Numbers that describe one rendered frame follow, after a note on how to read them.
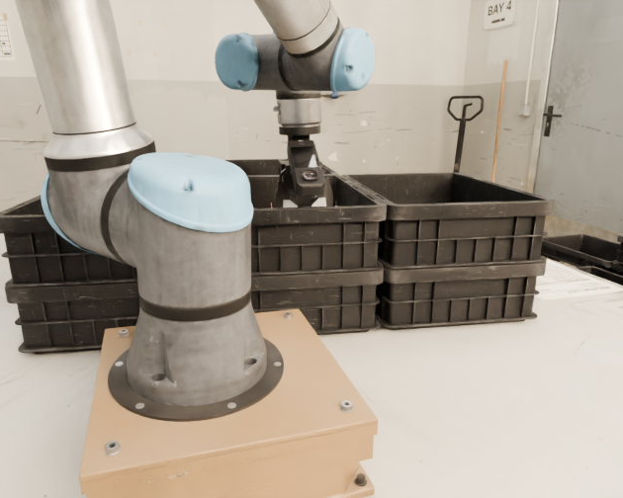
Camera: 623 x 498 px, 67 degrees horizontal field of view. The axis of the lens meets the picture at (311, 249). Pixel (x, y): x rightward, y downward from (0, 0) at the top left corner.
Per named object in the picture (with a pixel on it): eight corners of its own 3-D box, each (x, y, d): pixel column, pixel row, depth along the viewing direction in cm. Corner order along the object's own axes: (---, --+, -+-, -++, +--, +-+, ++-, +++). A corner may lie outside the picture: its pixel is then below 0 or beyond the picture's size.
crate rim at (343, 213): (389, 220, 76) (390, 206, 75) (200, 226, 72) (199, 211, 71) (339, 184, 114) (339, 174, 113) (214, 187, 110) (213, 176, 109)
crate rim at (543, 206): (559, 214, 80) (561, 201, 80) (389, 220, 76) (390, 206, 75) (456, 181, 118) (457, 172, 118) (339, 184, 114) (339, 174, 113)
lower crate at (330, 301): (383, 336, 82) (387, 271, 79) (208, 348, 78) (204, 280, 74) (338, 264, 120) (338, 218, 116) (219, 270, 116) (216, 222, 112)
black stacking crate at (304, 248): (385, 276, 79) (388, 209, 76) (205, 285, 75) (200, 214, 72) (338, 222, 117) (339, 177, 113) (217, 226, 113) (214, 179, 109)
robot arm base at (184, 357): (285, 391, 49) (287, 304, 46) (131, 422, 44) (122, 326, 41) (247, 328, 62) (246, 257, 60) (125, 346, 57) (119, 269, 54)
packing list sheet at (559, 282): (632, 290, 103) (633, 288, 102) (548, 303, 96) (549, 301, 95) (522, 250, 133) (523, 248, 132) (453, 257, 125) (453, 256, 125)
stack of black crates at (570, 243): (646, 328, 210) (663, 255, 200) (595, 338, 201) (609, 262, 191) (573, 295, 246) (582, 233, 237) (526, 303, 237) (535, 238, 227)
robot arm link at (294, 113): (324, 98, 75) (274, 100, 74) (325, 127, 77) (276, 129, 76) (316, 98, 82) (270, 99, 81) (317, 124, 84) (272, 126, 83)
